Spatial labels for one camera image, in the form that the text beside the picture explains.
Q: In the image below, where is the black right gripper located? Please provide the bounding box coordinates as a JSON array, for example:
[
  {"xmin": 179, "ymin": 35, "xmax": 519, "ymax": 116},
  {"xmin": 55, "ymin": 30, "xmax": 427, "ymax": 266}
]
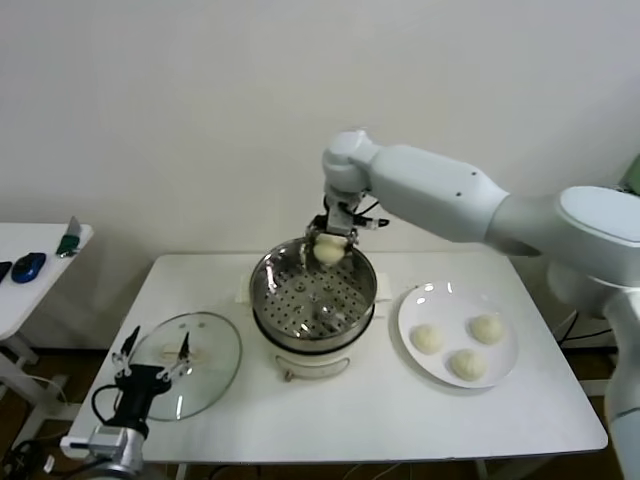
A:
[{"xmin": 304, "ymin": 192, "xmax": 362, "ymax": 257}]

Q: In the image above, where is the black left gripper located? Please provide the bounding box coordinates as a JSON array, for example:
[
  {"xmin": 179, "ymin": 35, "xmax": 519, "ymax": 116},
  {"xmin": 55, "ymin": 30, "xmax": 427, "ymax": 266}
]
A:
[{"xmin": 110, "ymin": 326, "xmax": 194, "ymax": 427}]

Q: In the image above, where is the white steamed baozi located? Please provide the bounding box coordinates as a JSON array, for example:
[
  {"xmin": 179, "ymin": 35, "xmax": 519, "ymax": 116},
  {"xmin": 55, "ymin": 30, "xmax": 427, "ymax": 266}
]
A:
[
  {"xmin": 450, "ymin": 348, "xmax": 488, "ymax": 384},
  {"xmin": 409, "ymin": 323, "xmax": 445, "ymax": 356},
  {"xmin": 469, "ymin": 313, "xmax": 505, "ymax": 345},
  {"xmin": 312, "ymin": 234, "xmax": 347, "ymax": 266}
]

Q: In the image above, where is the round glass pot lid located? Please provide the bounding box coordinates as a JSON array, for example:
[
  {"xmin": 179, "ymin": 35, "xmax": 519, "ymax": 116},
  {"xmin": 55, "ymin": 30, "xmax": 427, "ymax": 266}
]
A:
[{"xmin": 124, "ymin": 312, "xmax": 244, "ymax": 423}]

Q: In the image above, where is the perforated steel steamer basket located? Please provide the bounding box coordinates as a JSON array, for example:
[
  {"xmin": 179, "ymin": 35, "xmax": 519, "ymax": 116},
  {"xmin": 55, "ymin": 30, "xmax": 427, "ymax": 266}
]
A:
[{"xmin": 248, "ymin": 236, "xmax": 379, "ymax": 351}]

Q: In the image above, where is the white round plate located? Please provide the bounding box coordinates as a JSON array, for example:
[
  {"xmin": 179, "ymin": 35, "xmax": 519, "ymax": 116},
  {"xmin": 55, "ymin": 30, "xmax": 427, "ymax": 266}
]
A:
[{"xmin": 397, "ymin": 282, "xmax": 519, "ymax": 389}]

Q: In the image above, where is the white side table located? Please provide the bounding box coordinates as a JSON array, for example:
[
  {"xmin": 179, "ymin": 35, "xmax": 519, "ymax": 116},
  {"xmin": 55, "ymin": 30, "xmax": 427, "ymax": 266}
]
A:
[{"xmin": 0, "ymin": 222, "xmax": 96, "ymax": 451}]

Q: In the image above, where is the green utility knife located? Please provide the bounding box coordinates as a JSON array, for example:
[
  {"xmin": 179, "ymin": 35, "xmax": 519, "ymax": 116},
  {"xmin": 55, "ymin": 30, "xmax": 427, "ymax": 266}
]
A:
[{"xmin": 55, "ymin": 215, "xmax": 84, "ymax": 260}]

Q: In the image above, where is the white electric cooker pot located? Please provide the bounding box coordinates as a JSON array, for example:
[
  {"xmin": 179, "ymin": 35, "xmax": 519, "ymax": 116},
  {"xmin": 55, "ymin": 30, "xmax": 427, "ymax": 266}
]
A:
[{"xmin": 234, "ymin": 272, "xmax": 395, "ymax": 385}]

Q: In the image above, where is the blue computer mouse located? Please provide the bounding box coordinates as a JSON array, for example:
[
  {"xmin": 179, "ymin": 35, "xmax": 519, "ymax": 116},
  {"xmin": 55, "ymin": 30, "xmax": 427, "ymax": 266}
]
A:
[{"xmin": 10, "ymin": 253, "xmax": 48, "ymax": 285}]

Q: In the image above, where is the mint green appliance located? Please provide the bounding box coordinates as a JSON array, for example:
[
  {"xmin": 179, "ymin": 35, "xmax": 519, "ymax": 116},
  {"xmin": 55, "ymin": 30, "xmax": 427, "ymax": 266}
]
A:
[{"xmin": 623, "ymin": 153, "xmax": 640, "ymax": 194}]

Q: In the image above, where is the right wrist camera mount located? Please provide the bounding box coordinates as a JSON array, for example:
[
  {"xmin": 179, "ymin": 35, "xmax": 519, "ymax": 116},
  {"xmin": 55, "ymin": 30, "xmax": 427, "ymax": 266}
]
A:
[{"xmin": 349, "ymin": 213, "xmax": 392, "ymax": 231}]

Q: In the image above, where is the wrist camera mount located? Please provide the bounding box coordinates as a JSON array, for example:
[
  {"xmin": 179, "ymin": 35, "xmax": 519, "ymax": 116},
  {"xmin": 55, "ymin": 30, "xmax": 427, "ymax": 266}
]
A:
[
  {"xmin": 59, "ymin": 423, "xmax": 149, "ymax": 459},
  {"xmin": 349, "ymin": 213, "xmax": 392, "ymax": 231}
]

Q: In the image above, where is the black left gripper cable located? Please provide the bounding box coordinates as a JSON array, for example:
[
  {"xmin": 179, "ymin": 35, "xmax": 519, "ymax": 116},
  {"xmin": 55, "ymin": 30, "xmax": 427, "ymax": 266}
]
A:
[{"xmin": 91, "ymin": 383, "xmax": 122, "ymax": 427}]

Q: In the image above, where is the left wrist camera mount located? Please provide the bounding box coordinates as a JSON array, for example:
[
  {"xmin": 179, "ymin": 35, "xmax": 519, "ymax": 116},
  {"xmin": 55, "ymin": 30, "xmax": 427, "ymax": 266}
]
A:
[{"xmin": 59, "ymin": 423, "xmax": 149, "ymax": 459}]

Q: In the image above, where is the white floor cable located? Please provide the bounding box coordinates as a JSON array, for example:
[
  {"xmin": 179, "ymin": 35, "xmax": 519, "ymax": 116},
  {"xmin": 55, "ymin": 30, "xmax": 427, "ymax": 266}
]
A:
[{"xmin": 27, "ymin": 375, "xmax": 69, "ymax": 404}]

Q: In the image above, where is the black floor cable bundle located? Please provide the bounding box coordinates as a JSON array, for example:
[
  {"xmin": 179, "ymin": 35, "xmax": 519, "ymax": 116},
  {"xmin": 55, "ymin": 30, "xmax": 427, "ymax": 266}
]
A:
[{"xmin": 0, "ymin": 438, "xmax": 46, "ymax": 480}]

